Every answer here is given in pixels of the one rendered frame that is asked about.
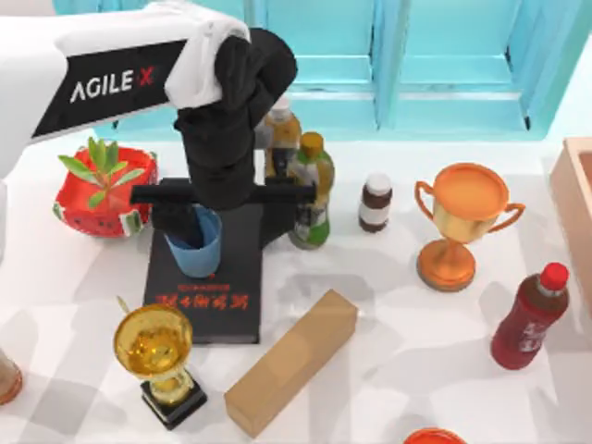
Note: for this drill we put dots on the red bottle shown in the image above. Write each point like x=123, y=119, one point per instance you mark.
x=527, y=324

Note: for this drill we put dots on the orange round object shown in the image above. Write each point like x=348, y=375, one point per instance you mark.
x=435, y=437

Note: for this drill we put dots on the green bottle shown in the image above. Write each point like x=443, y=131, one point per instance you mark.
x=319, y=162

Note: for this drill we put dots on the gold trophy with black base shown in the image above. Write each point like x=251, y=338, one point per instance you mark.
x=155, y=347

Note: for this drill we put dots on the blue cup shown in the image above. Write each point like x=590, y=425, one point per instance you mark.
x=199, y=259

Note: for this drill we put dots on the salmon-coloured box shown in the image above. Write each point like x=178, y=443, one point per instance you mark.
x=573, y=194

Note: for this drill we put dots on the orange and gold trophy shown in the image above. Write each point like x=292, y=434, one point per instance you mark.
x=462, y=213

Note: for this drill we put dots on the brown cardboard box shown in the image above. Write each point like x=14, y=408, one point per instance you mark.
x=291, y=365

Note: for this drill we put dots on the small brown bottle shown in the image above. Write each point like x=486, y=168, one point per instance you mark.
x=375, y=205

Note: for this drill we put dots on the yellow tea bottle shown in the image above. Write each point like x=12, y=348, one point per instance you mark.
x=284, y=134

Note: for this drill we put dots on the black book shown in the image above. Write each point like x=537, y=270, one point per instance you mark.
x=203, y=305

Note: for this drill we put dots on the watermelon plant pot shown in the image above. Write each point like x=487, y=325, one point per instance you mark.
x=102, y=194

